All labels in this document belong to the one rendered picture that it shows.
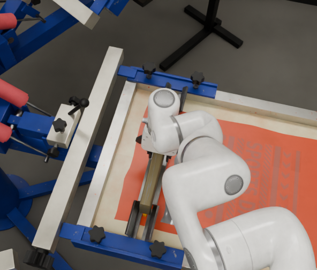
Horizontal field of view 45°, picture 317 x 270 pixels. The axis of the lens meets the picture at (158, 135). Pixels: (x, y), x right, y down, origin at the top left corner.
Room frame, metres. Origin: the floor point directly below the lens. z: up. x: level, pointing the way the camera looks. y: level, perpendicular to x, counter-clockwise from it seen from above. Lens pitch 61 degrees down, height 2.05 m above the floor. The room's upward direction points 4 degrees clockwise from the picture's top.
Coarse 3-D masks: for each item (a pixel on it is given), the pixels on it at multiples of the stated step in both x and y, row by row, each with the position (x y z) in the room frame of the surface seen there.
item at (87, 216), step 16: (128, 80) 0.78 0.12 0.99; (128, 96) 0.72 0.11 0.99; (192, 96) 0.74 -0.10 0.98; (224, 96) 0.74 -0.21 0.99; (240, 96) 0.75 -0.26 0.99; (128, 112) 0.67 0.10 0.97; (256, 112) 0.71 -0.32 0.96; (272, 112) 0.70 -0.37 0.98; (288, 112) 0.70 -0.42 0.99; (304, 112) 0.70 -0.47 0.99; (112, 128) 0.59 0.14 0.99; (112, 144) 0.54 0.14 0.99; (112, 160) 0.49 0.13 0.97; (96, 176) 0.43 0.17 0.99; (96, 192) 0.38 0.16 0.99; (96, 208) 0.33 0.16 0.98; (80, 224) 0.28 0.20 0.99
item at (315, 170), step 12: (228, 132) 0.63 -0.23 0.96; (240, 132) 0.63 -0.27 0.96; (252, 132) 0.64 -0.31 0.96; (264, 132) 0.64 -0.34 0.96; (276, 132) 0.64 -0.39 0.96; (276, 144) 0.60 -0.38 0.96; (288, 144) 0.60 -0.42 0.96; (300, 144) 0.60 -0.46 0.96; (312, 144) 0.61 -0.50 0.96; (144, 156) 0.52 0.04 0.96; (312, 156) 0.56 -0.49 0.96; (300, 168) 0.52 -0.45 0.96; (312, 168) 0.52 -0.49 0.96; (300, 180) 0.48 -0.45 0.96; (312, 180) 0.48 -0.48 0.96; (300, 192) 0.44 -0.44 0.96; (312, 192) 0.44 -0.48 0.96
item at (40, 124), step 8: (24, 112) 0.60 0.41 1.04; (24, 120) 0.57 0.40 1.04; (32, 120) 0.57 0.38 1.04; (40, 120) 0.57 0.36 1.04; (48, 120) 0.58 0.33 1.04; (24, 128) 0.54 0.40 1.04; (32, 128) 0.54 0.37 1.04; (40, 128) 0.55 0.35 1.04; (48, 128) 0.55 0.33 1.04; (32, 136) 0.54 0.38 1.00; (40, 136) 0.53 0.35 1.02; (72, 136) 0.53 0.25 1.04
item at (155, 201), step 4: (164, 156) 0.51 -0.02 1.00; (164, 160) 0.49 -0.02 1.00; (148, 164) 0.48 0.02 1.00; (164, 164) 0.48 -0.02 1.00; (148, 168) 0.46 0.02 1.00; (164, 168) 0.47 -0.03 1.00; (160, 172) 0.45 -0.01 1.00; (144, 176) 0.44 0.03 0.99; (160, 176) 0.44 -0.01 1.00; (144, 180) 0.43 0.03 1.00; (160, 180) 0.43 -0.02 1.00; (144, 184) 0.41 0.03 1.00; (160, 184) 0.42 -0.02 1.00; (156, 188) 0.40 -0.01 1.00; (160, 188) 0.40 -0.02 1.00; (140, 192) 0.39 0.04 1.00; (156, 192) 0.39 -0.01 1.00; (140, 196) 0.38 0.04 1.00; (156, 196) 0.38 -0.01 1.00; (156, 200) 0.37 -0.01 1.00; (156, 204) 0.36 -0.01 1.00
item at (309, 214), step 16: (144, 160) 0.51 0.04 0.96; (128, 176) 0.45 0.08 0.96; (128, 192) 0.40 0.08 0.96; (160, 192) 0.41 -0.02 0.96; (128, 208) 0.35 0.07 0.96; (160, 208) 0.36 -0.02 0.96; (304, 208) 0.39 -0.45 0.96; (144, 224) 0.31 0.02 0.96; (160, 224) 0.31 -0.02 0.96; (208, 224) 0.32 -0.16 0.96; (304, 224) 0.34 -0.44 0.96
